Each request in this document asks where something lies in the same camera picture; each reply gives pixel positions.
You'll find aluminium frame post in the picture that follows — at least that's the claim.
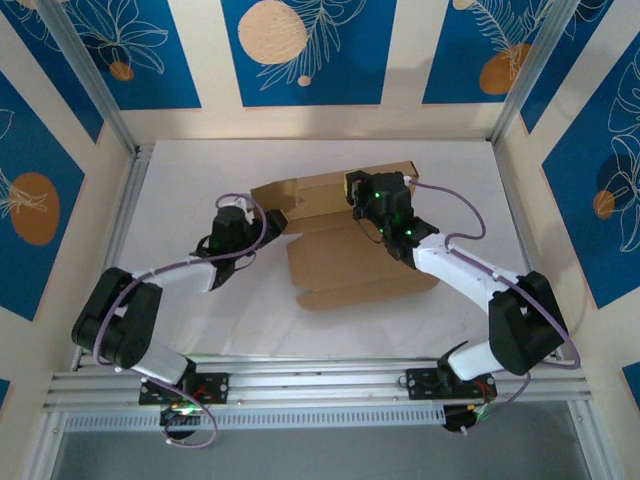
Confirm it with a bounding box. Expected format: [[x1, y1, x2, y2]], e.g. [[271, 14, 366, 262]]
[[489, 0, 585, 147], [35, 0, 140, 157]]

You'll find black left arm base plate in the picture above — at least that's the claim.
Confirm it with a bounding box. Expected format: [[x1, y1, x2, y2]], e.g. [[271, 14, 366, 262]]
[[138, 372, 231, 406]]

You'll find brown cardboard paper box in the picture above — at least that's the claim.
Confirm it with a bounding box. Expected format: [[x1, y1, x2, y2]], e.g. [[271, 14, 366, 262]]
[[249, 159, 441, 312]]

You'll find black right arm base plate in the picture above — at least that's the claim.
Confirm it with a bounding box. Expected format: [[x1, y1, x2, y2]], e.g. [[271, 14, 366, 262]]
[[405, 366, 497, 401]]

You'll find blue floral wall panel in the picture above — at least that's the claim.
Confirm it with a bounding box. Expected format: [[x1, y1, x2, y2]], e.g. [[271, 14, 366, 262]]
[[63, 0, 202, 112], [0, 69, 86, 322], [542, 47, 640, 310], [221, 0, 399, 108], [0, 0, 105, 145], [422, 0, 557, 105], [519, 0, 615, 136]]

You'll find aluminium side rail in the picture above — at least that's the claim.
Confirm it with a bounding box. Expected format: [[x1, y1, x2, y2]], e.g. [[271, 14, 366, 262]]
[[492, 142, 565, 360], [72, 144, 156, 372]]

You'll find aluminium rail frame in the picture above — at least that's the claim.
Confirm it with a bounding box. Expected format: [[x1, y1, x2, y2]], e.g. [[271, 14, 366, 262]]
[[42, 355, 594, 415]]

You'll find black controller board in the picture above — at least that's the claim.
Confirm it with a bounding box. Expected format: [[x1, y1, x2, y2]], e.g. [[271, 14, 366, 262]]
[[159, 403, 204, 441], [442, 403, 494, 435]]

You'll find grey slotted cable duct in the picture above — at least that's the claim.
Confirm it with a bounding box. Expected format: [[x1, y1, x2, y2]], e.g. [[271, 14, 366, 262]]
[[62, 403, 446, 432]]

